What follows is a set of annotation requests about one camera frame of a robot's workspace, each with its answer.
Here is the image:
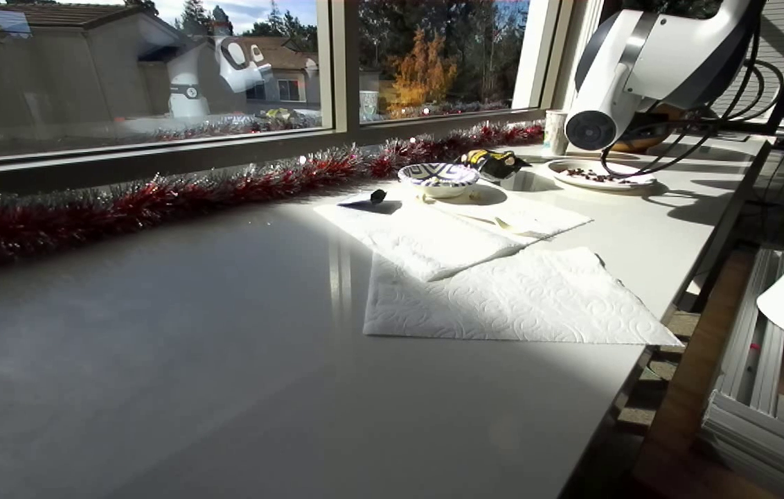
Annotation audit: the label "bamboo steamer basket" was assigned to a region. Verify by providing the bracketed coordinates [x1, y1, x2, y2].
[611, 123, 683, 154]

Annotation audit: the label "white embossed paper towel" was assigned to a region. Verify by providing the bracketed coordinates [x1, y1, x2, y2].
[311, 187, 595, 284]
[360, 244, 688, 351]

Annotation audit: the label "patterned paper cup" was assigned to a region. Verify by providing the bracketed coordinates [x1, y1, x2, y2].
[540, 108, 573, 158]

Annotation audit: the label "blue patterned bowl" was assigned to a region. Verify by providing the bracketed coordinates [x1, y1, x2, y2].
[396, 161, 485, 201]

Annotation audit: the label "window frame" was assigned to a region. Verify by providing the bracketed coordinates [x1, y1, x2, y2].
[0, 0, 607, 183]

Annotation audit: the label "white round plate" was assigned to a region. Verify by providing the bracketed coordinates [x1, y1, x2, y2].
[547, 154, 659, 196]

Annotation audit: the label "brown beans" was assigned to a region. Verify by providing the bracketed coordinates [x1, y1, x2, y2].
[561, 162, 636, 186]

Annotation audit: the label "red tinsel garland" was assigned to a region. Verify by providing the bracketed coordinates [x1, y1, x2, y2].
[0, 118, 547, 277]

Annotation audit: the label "aluminium rail frame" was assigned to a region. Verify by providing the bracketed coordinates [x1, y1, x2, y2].
[698, 237, 784, 499]

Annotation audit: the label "black yellow snack packet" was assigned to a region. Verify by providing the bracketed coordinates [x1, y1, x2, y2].
[460, 146, 533, 180]

